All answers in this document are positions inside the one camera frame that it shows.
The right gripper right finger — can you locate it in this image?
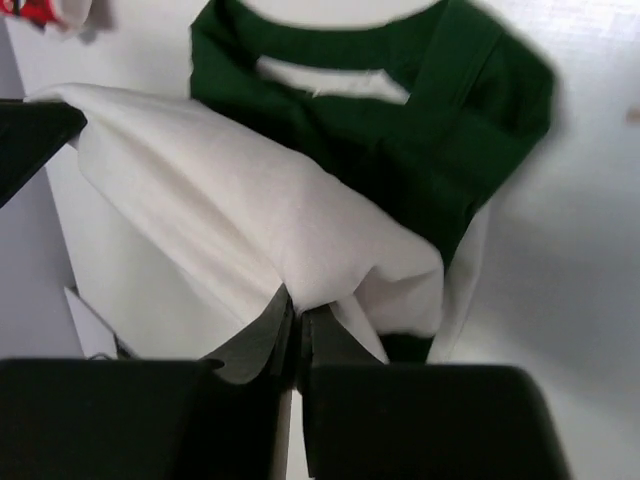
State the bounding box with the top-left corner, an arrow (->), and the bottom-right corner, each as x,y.
299,307 -> 570,479

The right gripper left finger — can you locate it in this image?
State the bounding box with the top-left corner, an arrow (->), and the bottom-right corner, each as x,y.
1,288 -> 294,479

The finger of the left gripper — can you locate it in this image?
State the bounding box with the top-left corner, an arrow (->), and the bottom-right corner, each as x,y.
0,99 -> 87,207

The white and green raglan t-shirt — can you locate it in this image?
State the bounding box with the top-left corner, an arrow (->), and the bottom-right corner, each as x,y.
36,1 -> 555,363

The folded red t-shirt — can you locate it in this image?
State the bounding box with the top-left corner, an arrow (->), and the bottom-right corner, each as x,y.
0,0 -> 93,34

